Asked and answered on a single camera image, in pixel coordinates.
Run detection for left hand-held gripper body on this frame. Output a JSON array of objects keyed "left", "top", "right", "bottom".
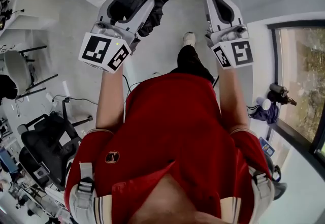
[{"left": 78, "top": 21, "right": 141, "bottom": 74}]

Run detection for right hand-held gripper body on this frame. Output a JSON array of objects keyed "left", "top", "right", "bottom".
[{"left": 205, "top": 24, "right": 254, "bottom": 69}]

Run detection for person's left forearm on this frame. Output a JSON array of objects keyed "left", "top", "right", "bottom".
[{"left": 95, "top": 64, "right": 127, "bottom": 133}]

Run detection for person's right forearm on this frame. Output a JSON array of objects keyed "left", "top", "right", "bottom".
[{"left": 217, "top": 67, "right": 251, "bottom": 134}]

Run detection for person's right white shoe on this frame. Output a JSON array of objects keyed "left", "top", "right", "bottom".
[{"left": 182, "top": 31, "right": 197, "bottom": 47}]

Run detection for person's black trousers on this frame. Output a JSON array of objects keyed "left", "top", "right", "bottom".
[{"left": 169, "top": 45, "right": 216, "bottom": 84}]

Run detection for white cup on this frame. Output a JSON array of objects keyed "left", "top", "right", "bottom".
[{"left": 255, "top": 96, "right": 272, "bottom": 111}]

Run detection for black device with brown tip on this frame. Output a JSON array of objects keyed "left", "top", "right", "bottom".
[{"left": 267, "top": 90, "right": 298, "bottom": 107}]

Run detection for dark purple cloth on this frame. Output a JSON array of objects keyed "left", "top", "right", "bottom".
[{"left": 250, "top": 103, "right": 280, "bottom": 124}]

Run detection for large window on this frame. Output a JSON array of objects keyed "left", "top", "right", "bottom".
[{"left": 266, "top": 19, "right": 325, "bottom": 166}]

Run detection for white shell chair black legs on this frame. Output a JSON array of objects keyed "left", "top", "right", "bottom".
[{"left": 3, "top": 45, "right": 59, "bottom": 101}]

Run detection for blue box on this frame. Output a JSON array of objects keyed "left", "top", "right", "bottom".
[{"left": 258, "top": 136, "right": 276, "bottom": 156}]

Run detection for person's red shirt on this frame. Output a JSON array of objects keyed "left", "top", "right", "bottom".
[{"left": 63, "top": 72, "right": 274, "bottom": 224}]

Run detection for black office chair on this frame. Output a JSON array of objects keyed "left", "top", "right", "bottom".
[{"left": 17, "top": 102, "right": 94, "bottom": 193}]

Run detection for grey backpack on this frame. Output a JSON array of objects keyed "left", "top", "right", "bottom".
[{"left": 270, "top": 156, "right": 288, "bottom": 201}]

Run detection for person's bare chest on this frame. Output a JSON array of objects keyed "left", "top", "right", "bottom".
[{"left": 126, "top": 174, "right": 229, "bottom": 224}]

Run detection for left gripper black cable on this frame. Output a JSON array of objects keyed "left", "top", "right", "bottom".
[{"left": 122, "top": 74, "right": 143, "bottom": 105}]

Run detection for black cable on floor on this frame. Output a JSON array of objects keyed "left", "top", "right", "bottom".
[{"left": 51, "top": 94, "right": 99, "bottom": 106}]

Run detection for person's right grey shoulder strap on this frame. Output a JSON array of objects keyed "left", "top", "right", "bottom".
[{"left": 247, "top": 166, "right": 276, "bottom": 224}]

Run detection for person's grey shoulder strap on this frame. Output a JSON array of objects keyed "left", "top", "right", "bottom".
[
  {"left": 247, "top": 166, "right": 276, "bottom": 224},
  {"left": 68, "top": 162, "right": 99, "bottom": 224}
]

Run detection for person's left grey shoulder strap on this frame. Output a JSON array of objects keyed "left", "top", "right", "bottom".
[{"left": 68, "top": 162, "right": 99, "bottom": 224}]

